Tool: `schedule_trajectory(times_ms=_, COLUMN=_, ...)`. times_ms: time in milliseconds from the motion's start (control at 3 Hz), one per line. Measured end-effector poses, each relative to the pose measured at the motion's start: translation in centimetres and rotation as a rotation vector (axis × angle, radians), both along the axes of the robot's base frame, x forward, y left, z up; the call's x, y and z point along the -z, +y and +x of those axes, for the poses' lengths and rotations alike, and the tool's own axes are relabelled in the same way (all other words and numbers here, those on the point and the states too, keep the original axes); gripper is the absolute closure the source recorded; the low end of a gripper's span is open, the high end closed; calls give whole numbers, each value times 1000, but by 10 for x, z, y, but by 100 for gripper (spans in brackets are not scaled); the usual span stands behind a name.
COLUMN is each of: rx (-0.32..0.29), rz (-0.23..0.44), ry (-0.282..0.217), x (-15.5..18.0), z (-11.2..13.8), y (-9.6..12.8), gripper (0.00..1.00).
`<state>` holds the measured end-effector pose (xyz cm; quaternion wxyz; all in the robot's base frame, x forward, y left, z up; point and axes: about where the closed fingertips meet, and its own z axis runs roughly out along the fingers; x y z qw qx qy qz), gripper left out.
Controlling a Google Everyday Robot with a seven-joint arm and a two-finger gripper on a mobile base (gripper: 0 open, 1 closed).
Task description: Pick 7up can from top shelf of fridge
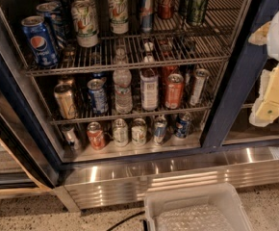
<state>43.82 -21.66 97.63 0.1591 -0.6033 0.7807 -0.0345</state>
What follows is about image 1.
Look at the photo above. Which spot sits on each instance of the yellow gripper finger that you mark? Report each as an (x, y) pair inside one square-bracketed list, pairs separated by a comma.
[(266, 107), (259, 37)]

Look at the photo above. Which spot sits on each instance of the silver slim can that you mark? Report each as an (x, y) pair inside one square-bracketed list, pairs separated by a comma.
[(198, 84)]

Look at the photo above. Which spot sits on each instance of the front green can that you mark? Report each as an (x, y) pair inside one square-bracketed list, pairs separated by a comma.
[(196, 12)]

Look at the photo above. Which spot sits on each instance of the red can middle shelf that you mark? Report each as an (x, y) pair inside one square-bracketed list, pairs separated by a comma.
[(174, 90)]

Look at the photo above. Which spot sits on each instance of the blue Pepsi can bottom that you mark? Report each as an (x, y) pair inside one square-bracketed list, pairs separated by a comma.
[(182, 125)]

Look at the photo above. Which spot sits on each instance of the blue pepsi can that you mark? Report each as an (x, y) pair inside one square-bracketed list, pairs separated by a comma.
[(64, 5), (40, 40), (51, 11), (182, 125)]

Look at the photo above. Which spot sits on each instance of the red Coca-Cola can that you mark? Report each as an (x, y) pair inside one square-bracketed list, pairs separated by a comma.
[(165, 9)]

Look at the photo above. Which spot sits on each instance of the Red Bull can top shelf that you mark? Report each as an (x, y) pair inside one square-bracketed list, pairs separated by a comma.
[(146, 13)]

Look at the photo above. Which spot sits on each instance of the Red Bull can bottom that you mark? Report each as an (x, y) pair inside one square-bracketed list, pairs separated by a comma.
[(160, 125)]

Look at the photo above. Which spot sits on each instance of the stainless steel fridge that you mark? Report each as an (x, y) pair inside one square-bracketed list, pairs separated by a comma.
[(221, 145)]

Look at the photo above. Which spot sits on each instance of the white green can bottom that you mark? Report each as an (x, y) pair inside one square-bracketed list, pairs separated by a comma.
[(139, 131)]

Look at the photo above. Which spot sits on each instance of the white can bottom shelf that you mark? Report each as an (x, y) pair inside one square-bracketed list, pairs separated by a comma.
[(120, 132)]

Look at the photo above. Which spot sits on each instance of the blue can middle shelf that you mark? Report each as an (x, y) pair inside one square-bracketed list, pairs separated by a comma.
[(98, 96)]

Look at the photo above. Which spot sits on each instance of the red can bottom shelf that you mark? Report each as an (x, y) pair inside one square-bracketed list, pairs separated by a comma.
[(96, 135)]

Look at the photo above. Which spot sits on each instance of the gold can middle shelf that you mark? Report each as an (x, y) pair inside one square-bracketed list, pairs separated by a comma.
[(66, 101)]

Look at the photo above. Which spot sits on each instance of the silver can bottom left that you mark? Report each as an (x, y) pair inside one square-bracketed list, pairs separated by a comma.
[(70, 136)]

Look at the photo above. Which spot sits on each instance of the front blue Pepsi can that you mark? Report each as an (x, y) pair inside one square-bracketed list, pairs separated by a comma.
[(40, 40)]

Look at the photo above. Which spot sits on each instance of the open fridge door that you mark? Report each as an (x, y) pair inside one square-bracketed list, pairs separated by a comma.
[(23, 168)]

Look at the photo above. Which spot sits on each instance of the white label bottle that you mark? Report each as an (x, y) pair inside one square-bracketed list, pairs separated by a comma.
[(149, 87)]

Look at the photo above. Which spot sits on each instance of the clear water bottle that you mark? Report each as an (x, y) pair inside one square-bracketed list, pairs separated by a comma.
[(122, 78)]

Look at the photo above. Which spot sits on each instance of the white plastic bin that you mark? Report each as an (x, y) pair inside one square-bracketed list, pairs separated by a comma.
[(224, 196)]

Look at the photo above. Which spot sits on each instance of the middle wire shelf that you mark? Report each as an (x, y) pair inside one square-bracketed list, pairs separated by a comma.
[(187, 71)]

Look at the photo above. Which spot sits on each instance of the wire shelf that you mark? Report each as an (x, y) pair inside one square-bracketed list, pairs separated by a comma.
[(187, 71), (172, 41)]

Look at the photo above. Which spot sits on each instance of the top wire shelf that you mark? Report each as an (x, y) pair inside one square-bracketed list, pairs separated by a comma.
[(172, 41)]

